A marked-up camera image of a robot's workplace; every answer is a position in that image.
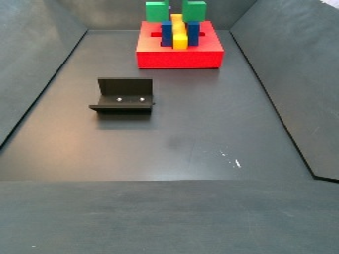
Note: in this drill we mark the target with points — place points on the blue U-shaped block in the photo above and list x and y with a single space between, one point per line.
193 31

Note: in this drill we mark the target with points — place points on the green arch-shaped block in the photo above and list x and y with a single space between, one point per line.
158 10

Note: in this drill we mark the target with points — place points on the yellow block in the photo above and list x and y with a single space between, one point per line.
179 32

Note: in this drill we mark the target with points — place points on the red board base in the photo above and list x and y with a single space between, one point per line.
203 56

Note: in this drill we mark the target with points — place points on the black angle bracket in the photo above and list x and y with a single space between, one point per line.
125 94

